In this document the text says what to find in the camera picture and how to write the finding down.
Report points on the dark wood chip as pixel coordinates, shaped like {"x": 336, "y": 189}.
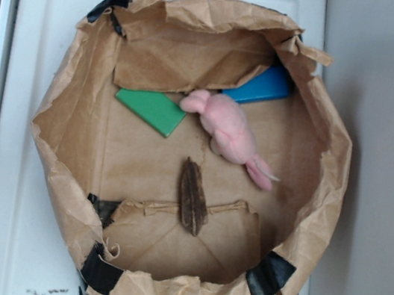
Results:
{"x": 192, "y": 199}

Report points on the blue flat block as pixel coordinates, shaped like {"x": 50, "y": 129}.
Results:
{"x": 271, "y": 84}

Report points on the pink plush bunny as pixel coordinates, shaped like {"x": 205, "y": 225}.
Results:
{"x": 230, "y": 135}

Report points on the brown paper bag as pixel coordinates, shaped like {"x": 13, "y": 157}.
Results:
{"x": 114, "y": 181}

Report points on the white plastic bin lid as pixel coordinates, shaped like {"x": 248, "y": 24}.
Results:
{"x": 33, "y": 257}

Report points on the green flat block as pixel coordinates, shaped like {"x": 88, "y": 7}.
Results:
{"x": 156, "y": 109}

